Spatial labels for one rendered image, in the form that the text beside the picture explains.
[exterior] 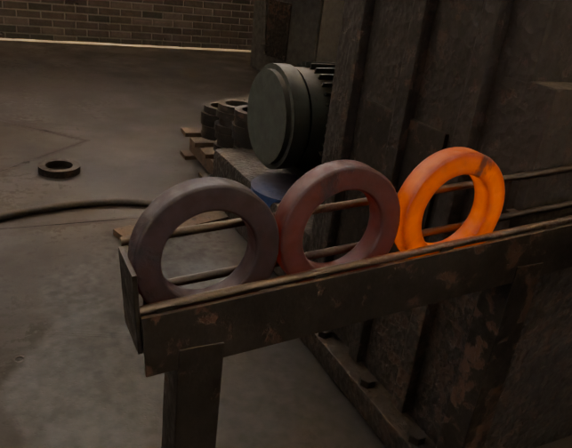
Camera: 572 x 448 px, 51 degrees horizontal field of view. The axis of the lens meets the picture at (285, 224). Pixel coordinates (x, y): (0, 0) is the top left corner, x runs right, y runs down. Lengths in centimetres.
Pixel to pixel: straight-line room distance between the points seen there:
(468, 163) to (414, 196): 9
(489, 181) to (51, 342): 125
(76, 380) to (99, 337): 19
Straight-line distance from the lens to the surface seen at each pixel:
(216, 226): 78
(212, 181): 70
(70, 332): 179
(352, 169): 76
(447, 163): 85
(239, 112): 258
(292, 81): 208
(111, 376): 162
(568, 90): 111
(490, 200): 93
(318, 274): 78
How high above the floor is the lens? 101
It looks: 24 degrees down
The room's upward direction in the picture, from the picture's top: 7 degrees clockwise
